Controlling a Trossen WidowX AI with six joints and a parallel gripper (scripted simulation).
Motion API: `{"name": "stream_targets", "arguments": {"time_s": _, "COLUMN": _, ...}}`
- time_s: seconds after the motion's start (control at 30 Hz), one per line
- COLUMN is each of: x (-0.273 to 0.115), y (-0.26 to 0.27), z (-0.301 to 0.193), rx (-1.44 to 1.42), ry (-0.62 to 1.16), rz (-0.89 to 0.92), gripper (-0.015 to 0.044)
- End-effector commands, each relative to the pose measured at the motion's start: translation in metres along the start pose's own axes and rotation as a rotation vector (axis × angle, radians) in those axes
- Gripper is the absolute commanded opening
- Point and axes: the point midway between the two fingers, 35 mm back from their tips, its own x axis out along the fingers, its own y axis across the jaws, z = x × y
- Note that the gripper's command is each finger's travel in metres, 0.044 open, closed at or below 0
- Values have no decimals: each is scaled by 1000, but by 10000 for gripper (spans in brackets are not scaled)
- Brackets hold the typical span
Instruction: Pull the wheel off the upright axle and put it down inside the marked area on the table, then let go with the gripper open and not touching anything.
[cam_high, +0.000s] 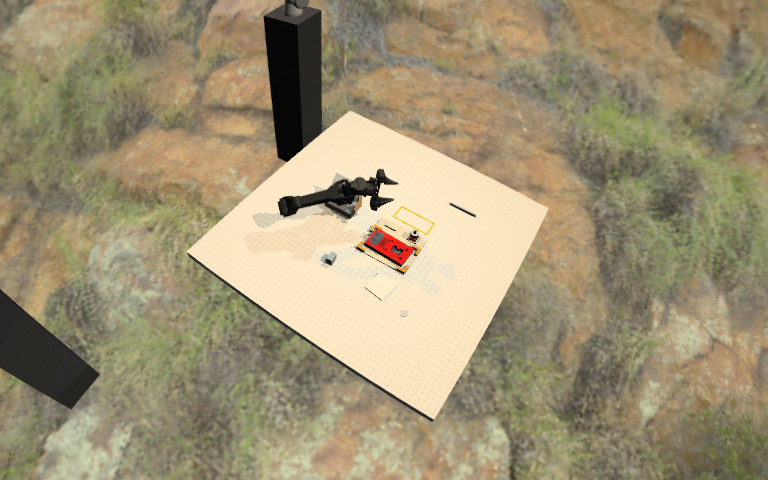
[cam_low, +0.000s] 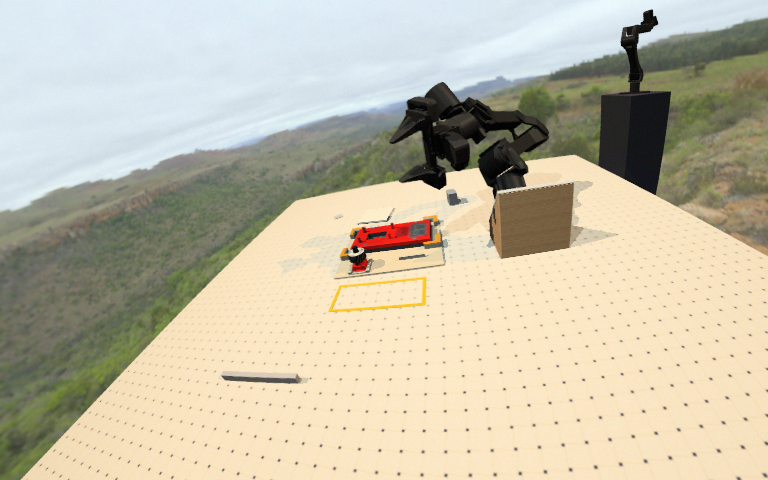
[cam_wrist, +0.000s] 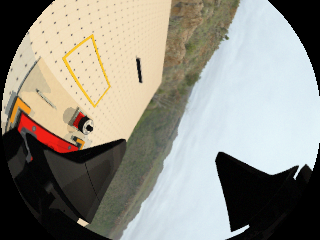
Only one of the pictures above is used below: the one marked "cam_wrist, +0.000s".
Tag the grey flat bar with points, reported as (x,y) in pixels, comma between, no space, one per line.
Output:
(139,66)

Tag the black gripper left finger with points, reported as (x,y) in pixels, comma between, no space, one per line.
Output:
(82,176)

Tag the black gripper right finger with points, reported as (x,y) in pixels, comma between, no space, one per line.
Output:
(246,189)

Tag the black and grey wheel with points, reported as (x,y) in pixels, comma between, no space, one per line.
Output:
(83,125)

